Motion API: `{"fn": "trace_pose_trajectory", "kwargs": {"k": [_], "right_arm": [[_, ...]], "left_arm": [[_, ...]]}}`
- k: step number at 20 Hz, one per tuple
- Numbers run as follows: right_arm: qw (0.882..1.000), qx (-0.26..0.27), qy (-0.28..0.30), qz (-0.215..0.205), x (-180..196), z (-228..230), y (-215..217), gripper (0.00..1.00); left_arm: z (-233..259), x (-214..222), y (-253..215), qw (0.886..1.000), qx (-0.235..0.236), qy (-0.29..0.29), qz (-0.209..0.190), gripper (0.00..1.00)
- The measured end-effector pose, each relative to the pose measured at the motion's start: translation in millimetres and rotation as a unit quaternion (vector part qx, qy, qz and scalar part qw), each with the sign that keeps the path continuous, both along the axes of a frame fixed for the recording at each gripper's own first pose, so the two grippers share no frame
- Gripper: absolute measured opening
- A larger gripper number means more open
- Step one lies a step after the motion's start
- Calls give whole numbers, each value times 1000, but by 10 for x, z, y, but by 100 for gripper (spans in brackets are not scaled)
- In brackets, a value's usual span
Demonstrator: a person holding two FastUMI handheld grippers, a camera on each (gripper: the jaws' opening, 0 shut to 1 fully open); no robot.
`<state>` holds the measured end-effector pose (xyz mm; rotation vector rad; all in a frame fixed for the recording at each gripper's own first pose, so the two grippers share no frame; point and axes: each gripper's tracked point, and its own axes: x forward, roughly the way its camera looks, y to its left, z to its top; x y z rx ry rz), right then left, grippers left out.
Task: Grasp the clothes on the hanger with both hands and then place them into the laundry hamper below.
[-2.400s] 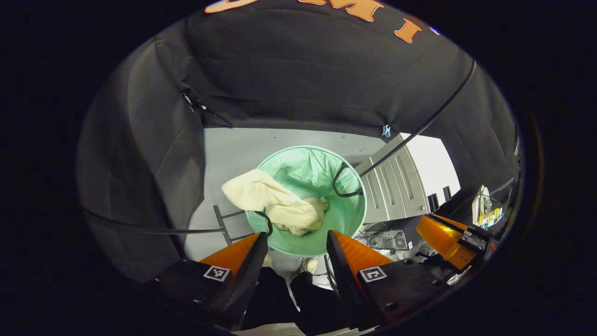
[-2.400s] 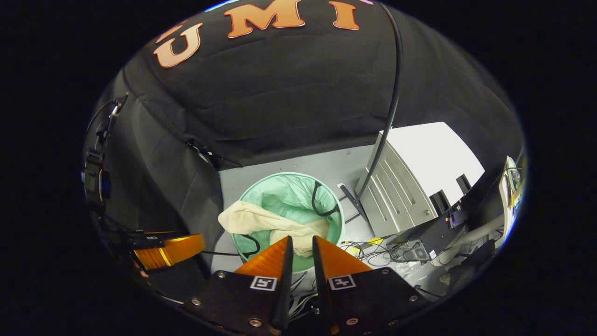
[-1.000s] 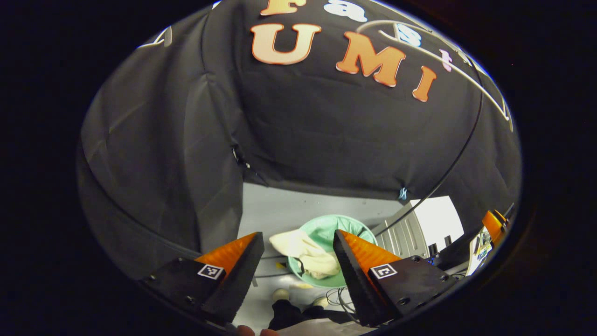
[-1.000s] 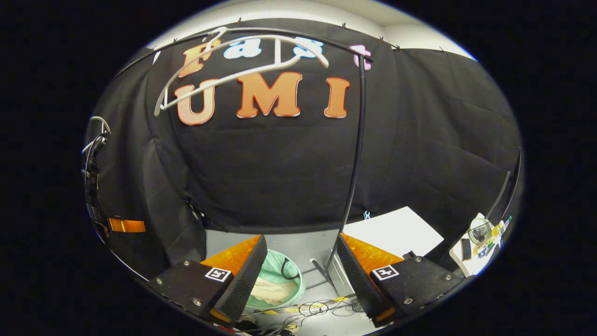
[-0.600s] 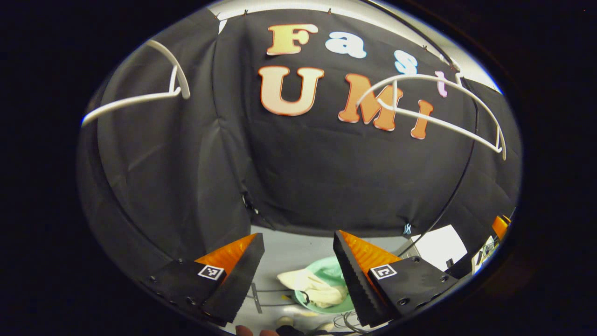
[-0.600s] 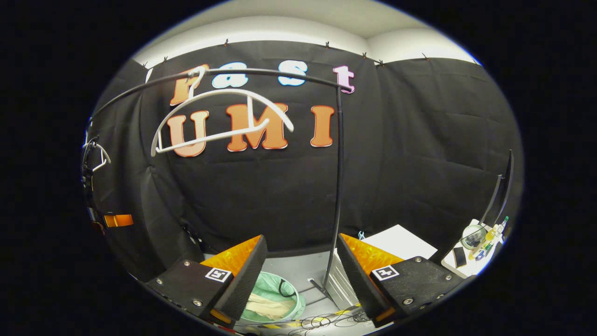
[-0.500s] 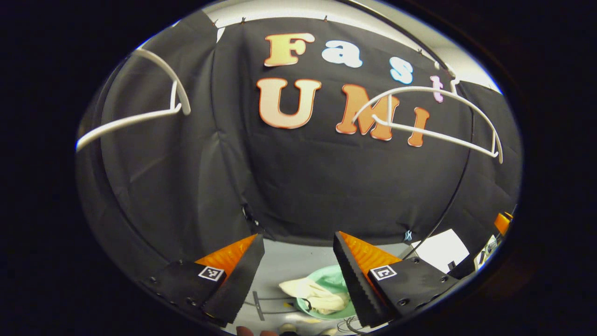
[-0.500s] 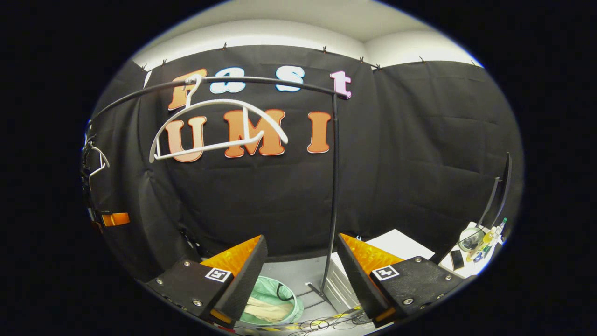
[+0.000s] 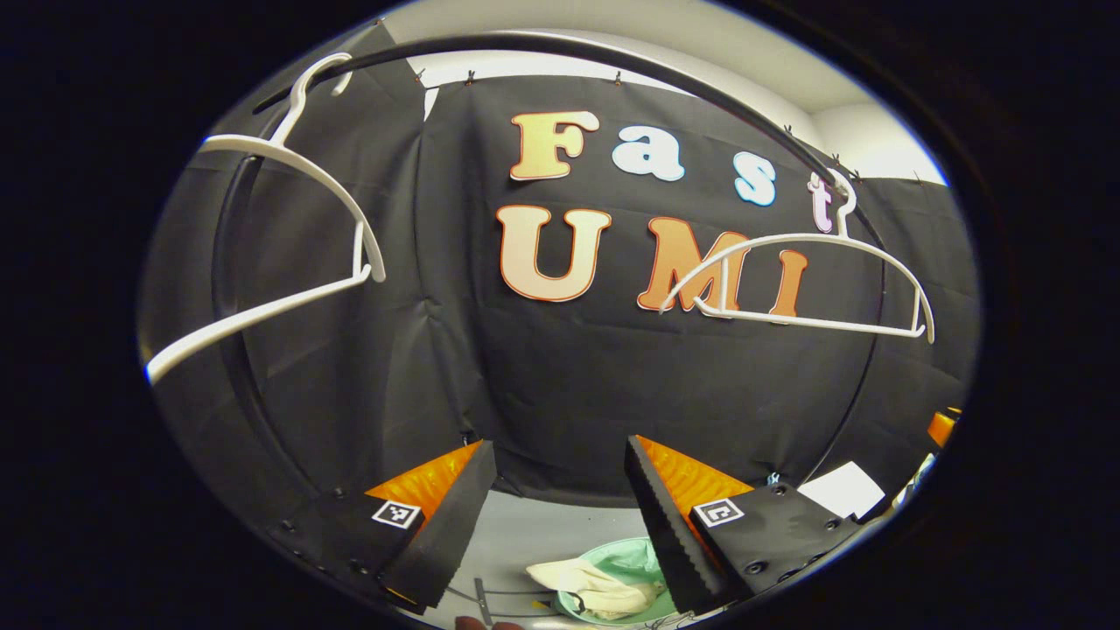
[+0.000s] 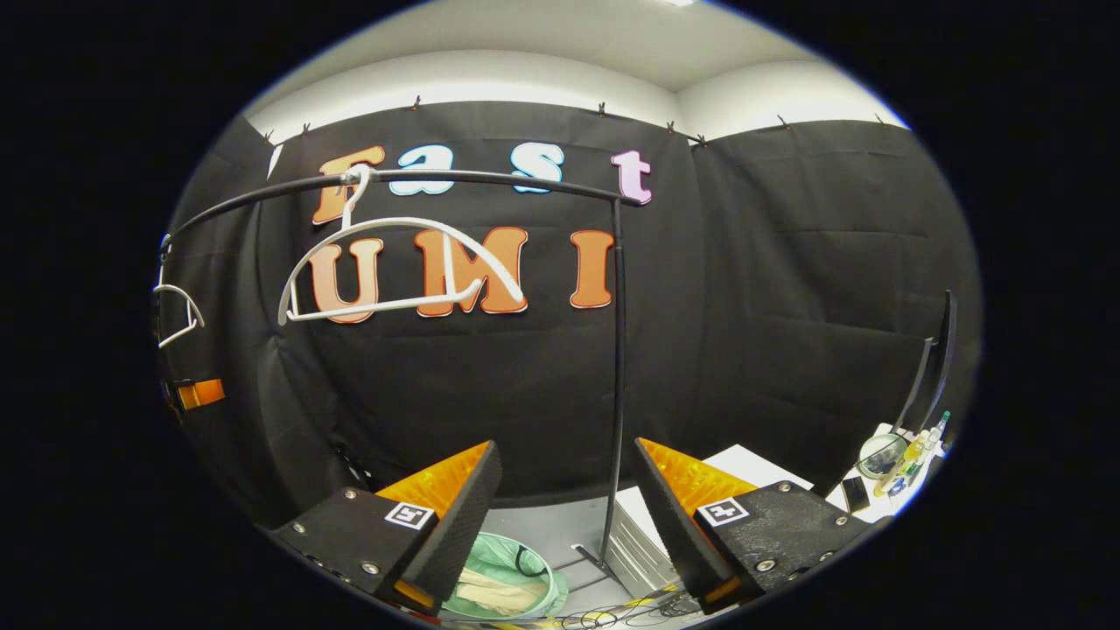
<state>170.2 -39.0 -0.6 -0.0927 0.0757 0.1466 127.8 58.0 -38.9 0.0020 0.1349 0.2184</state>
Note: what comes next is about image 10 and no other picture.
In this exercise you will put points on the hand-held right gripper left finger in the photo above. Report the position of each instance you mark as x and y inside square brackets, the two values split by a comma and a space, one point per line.
[459, 516]

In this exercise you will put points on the white side table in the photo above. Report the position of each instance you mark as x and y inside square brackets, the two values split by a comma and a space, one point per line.
[875, 516]

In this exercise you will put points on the white plastic hanger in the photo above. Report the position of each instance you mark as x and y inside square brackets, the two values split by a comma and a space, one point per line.
[402, 223]
[179, 290]

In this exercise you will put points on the black clothes rack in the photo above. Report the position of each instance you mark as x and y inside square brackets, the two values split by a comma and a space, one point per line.
[619, 350]

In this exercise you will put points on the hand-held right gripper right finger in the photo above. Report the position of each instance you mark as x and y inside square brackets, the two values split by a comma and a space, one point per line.
[669, 525]

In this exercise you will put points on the black phone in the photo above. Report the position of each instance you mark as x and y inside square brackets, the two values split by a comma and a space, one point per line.
[856, 495]

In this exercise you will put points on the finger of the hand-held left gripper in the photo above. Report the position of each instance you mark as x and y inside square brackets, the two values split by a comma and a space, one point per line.
[203, 394]

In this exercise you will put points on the round glass bowl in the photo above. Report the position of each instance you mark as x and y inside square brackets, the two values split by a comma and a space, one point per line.
[878, 457]

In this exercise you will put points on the black backdrop cloth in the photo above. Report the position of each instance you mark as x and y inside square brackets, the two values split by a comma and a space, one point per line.
[787, 306]

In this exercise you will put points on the cream shirt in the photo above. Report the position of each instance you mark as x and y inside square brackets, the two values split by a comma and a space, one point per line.
[499, 591]

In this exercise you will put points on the yellow bottle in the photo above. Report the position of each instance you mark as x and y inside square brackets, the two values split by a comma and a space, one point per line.
[910, 455]

